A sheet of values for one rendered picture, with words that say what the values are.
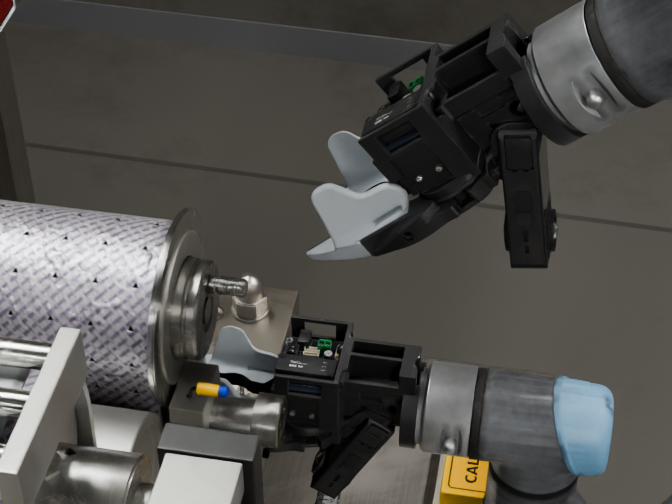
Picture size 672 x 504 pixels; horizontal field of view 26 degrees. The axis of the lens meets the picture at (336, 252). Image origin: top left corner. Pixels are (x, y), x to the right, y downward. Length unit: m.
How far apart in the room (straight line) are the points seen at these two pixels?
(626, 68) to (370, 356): 0.40
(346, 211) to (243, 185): 2.21
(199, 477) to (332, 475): 0.53
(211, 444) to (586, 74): 0.31
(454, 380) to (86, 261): 0.32
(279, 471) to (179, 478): 0.70
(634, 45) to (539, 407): 0.39
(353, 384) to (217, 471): 0.45
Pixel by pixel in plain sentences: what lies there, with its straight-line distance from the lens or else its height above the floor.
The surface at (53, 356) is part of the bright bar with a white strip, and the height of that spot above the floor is 1.46.
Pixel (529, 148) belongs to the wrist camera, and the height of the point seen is 1.44.
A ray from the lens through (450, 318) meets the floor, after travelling 2.86.
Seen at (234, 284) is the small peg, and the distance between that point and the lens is 1.06.
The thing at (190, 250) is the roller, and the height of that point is 1.28.
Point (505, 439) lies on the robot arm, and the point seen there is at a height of 1.12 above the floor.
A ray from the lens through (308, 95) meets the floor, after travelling 3.42.
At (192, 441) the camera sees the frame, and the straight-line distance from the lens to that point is 0.74.
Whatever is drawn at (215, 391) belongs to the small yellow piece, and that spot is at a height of 1.23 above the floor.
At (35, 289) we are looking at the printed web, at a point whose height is 1.29.
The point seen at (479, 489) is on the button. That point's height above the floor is 0.92.
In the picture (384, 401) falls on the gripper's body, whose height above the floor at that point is 1.12.
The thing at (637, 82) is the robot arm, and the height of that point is 1.51.
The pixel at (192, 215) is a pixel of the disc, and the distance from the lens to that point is 1.08.
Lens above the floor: 2.00
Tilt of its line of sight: 42 degrees down
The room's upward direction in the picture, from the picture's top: straight up
